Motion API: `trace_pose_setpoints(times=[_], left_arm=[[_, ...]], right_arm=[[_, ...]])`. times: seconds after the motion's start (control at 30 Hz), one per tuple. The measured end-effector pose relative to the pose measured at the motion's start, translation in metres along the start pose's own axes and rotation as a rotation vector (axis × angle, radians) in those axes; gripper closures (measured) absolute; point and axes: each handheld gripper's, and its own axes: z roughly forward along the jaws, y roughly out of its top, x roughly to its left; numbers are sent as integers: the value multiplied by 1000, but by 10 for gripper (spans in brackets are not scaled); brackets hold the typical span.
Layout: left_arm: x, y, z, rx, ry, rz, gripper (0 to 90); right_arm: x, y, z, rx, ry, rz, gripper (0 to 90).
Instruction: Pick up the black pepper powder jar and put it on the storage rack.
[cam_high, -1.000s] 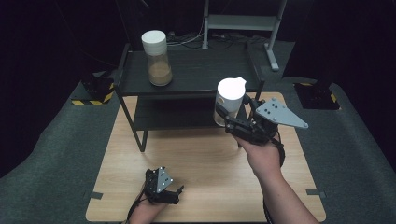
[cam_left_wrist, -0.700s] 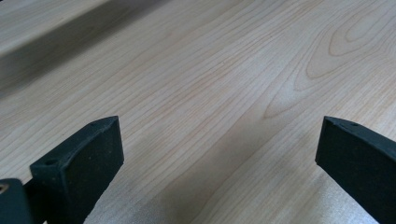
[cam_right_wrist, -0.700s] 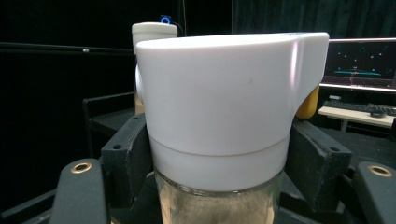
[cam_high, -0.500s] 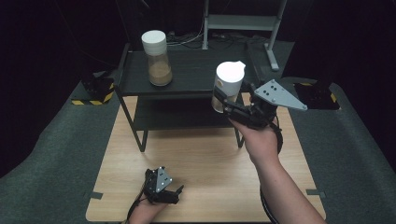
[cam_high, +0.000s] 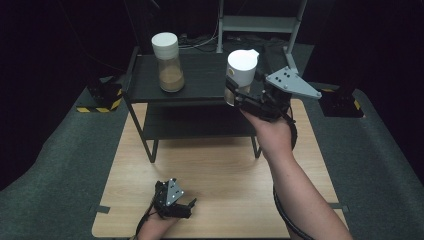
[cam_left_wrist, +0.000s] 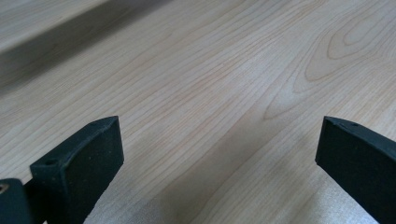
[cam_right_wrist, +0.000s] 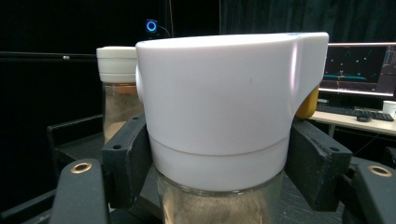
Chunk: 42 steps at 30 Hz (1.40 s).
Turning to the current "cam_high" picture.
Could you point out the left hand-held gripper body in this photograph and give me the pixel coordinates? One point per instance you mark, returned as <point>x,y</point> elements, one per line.
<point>171,195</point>

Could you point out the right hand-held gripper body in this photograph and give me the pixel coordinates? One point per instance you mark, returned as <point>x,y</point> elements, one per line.
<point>283,90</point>

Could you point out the glass jar with round lid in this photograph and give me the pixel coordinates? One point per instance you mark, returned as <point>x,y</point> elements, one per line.
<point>168,63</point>

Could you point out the black power strip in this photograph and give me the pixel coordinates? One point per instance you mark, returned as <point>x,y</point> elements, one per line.
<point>183,38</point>

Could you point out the grey metal stand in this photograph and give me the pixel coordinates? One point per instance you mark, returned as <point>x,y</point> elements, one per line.
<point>260,24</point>

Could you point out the black two-tier shelf rack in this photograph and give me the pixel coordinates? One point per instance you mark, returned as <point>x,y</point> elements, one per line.
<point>200,80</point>

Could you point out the person's left hand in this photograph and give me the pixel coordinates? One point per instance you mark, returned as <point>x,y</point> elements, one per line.
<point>156,228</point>

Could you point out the black base with striped tape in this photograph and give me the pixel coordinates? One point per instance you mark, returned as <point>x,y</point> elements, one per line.
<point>340,103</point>
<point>103,95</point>

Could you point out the glass jar with spout lid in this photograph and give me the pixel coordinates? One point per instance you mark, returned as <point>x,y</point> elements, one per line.
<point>241,68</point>

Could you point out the grey tape piece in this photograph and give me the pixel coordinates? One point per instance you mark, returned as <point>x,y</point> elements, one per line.
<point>100,209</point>
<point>340,207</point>

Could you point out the person's right hand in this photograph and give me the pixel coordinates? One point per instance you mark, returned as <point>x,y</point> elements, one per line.
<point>273,133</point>

